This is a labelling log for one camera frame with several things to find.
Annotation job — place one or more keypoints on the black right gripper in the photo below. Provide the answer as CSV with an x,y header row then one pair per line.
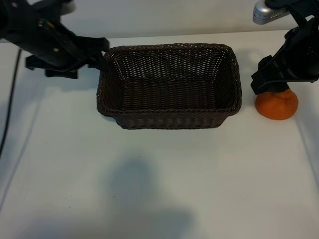
x,y
299,59

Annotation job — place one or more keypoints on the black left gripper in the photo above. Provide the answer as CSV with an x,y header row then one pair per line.
x,y
49,47

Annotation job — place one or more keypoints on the orange fruit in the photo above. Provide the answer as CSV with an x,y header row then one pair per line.
x,y
276,109

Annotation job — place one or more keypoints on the dark brown woven wicker basket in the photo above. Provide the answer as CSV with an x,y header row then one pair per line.
x,y
169,99

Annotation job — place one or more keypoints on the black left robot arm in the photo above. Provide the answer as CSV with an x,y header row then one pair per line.
x,y
3,20

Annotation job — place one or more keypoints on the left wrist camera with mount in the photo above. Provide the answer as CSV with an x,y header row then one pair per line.
x,y
67,8

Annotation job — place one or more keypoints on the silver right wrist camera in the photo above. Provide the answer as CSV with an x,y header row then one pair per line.
x,y
261,12

